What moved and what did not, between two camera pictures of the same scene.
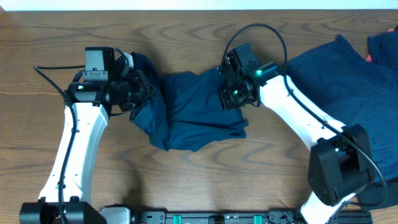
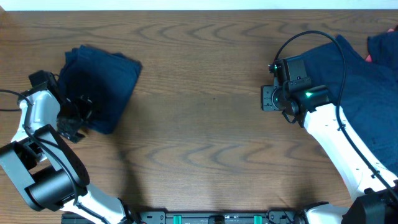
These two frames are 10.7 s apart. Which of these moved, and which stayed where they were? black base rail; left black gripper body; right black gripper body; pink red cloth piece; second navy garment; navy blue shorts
Moved: right black gripper body; navy blue shorts; left black gripper body
Stayed: second navy garment; pink red cloth piece; black base rail
